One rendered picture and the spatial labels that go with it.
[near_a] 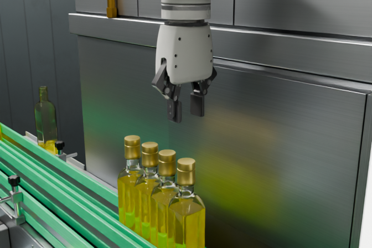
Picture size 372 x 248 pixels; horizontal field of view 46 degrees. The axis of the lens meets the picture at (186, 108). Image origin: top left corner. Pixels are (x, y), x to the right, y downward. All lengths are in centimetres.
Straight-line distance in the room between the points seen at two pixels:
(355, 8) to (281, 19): 14
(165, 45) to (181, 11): 6
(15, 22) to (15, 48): 20
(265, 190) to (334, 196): 15
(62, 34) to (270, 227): 276
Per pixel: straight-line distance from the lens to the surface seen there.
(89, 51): 135
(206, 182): 99
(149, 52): 111
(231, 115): 89
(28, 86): 363
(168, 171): 86
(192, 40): 74
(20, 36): 358
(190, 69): 75
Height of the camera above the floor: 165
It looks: 16 degrees down
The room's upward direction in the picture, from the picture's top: straight up
